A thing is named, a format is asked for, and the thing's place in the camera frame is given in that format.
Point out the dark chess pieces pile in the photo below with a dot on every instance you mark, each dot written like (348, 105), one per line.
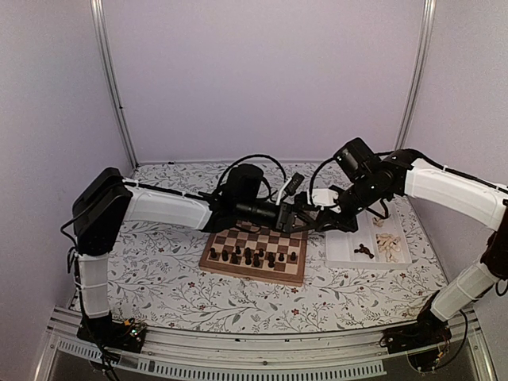
(364, 250)

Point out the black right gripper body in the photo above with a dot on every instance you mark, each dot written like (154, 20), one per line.
(364, 196)

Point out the aluminium frame post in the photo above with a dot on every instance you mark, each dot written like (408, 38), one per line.
(424, 42)
(100, 29)

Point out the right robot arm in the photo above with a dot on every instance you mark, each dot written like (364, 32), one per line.
(443, 243)

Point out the light chess pieces pile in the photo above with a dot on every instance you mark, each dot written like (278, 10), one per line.
(388, 241)

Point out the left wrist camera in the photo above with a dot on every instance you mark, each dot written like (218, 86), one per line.
(288, 189)

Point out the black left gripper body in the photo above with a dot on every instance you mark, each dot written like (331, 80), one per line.
(248, 212)

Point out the white divided plastic tray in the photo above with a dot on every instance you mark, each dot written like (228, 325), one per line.
(339, 246)

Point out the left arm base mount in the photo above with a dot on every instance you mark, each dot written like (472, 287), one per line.
(127, 335)

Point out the wooden chessboard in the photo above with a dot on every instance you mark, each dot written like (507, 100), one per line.
(247, 235)

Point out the left aluminium frame post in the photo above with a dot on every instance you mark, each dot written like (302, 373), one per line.
(100, 29)

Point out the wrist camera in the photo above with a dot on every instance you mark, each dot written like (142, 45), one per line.
(288, 189)
(321, 199)

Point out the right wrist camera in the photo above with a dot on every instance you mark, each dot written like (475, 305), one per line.
(321, 199)

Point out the floral patterned table mat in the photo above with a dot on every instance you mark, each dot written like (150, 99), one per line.
(147, 284)

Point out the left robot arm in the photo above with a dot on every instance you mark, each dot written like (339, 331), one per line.
(113, 206)

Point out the right aluminium frame post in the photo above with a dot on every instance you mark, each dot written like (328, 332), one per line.
(424, 42)

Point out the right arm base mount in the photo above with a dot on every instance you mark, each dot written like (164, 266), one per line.
(427, 330)

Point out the front aluminium rail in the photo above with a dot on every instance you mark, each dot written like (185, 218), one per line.
(170, 354)

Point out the dark chess piece eleventh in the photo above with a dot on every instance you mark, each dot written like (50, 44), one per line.
(234, 259)

